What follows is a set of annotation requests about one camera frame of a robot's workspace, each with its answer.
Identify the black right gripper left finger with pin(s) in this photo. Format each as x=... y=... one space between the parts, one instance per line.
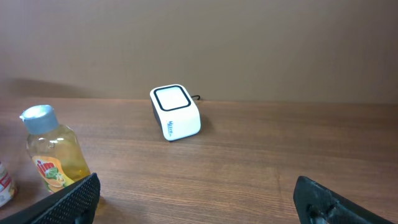
x=75 y=204

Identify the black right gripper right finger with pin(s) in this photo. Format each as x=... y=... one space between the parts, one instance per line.
x=315 y=203

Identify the yellow dish soap bottle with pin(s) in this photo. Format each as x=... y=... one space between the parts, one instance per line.
x=53 y=148

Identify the Knorr stock cube jar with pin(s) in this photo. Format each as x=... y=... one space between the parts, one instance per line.
x=8 y=188

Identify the white barcode scanner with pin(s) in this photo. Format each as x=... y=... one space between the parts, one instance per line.
x=175 y=111

